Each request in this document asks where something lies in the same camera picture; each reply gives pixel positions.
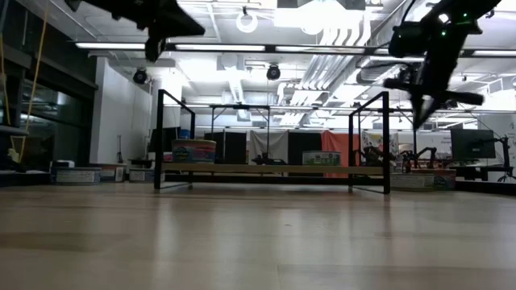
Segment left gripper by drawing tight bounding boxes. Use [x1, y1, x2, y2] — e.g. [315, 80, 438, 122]
[116, 0, 206, 62]

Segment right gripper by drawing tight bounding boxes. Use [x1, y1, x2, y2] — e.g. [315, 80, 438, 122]
[382, 64, 485, 129]

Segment wooden shelf black metal legs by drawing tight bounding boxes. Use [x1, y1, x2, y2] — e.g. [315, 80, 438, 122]
[152, 88, 392, 196]

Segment silver lid can blue label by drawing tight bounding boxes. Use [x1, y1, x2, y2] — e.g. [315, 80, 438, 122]
[51, 166, 102, 185]

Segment black background monitor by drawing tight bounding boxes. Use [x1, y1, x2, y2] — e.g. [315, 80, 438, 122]
[450, 128, 497, 160]
[149, 126, 181, 154]

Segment black beam with light strips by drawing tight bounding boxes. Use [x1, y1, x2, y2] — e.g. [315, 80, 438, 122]
[74, 39, 516, 57]

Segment orange partition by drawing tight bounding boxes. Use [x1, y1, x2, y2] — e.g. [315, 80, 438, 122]
[320, 129, 363, 179]

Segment black tripod stand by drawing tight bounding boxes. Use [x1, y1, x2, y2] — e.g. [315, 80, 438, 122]
[496, 135, 516, 184]

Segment white ceiling pipes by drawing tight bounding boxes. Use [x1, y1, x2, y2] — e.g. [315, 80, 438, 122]
[277, 15, 372, 126]

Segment black partition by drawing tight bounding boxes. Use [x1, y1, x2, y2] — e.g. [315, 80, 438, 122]
[287, 130, 323, 166]
[203, 130, 248, 165]

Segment white cloth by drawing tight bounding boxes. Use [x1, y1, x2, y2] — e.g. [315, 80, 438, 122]
[248, 129, 289, 164]

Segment grey side desk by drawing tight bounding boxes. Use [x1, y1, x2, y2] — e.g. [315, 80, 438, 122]
[0, 124, 30, 137]

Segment colourful wall poster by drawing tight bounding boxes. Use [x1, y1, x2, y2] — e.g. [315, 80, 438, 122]
[361, 130, 400, 156]

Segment large round ventilation duct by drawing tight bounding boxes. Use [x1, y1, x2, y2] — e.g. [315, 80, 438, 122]
[356, 0, 435, 85]

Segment white ring lamp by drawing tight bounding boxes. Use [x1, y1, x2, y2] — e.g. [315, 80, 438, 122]
[235, 10, 259, 35]

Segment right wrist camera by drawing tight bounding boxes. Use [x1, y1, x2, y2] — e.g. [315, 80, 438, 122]
[388, 20, 444, 60]

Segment black folding table frame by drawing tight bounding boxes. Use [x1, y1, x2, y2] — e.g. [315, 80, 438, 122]
[208, 103, 272, 164]

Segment yellow cable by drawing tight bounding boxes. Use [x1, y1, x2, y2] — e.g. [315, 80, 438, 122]
[0, 0, 50, 164]

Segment black aluminium table frame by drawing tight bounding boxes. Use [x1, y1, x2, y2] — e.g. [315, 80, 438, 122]
[0, 171, 516, 197]

